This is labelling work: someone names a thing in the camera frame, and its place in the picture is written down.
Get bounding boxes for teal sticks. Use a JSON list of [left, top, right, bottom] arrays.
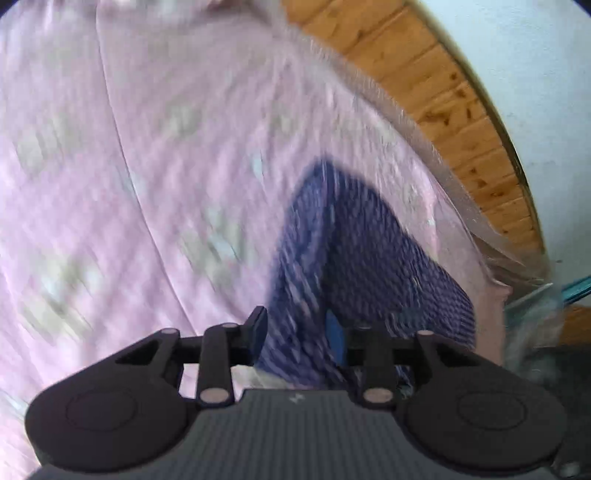
[[558, 274, 591, 306]]

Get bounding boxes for pink bear print blanket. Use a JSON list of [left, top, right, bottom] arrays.
[[0, 0, 513, 480]]

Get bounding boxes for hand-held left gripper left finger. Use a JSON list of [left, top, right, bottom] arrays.
[[115, 305, 269, 408]]

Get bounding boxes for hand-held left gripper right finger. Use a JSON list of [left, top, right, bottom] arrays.
[[325, 310, 483, 409]]

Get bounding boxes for blue checkered shirt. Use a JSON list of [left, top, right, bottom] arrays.
[[255, 159, 477, 388]]

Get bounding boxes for clear bubble wrap sheet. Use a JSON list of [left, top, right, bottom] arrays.
[[259, 0, 568, 370]]

